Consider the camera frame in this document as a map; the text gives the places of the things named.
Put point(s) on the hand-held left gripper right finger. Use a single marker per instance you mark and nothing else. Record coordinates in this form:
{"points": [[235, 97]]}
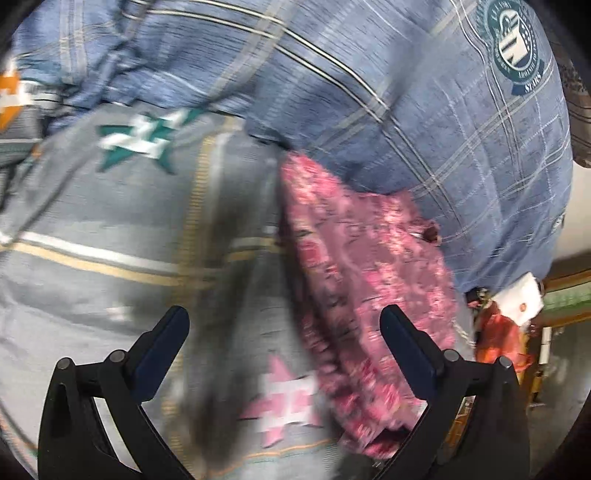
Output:
{"points": [[408, 353]]}

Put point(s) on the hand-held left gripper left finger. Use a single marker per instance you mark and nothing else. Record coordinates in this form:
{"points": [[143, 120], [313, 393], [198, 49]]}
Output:
{"points": [[159, 350]]}

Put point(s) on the pink floral shirt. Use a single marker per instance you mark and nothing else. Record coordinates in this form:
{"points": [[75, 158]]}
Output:
{"points": [[369, 258]]}

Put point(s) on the orange red cloth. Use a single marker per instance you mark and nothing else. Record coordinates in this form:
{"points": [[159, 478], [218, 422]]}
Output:
{"points": [[498, 332]]}

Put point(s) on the grey star print bed sheet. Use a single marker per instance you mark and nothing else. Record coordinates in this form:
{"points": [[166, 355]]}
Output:
{"points": [[92, 207]]}

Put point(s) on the blue plaid quilt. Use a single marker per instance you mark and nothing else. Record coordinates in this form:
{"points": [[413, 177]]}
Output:
{"points": [[415, 115]]}

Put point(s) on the brown patterned cloth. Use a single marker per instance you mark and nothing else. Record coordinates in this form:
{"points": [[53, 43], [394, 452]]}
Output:
{"points": [[575, 92]]}

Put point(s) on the wooden bed frame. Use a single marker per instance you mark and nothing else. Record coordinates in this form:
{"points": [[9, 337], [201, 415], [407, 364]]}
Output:
{"points": [[570, 274]]}

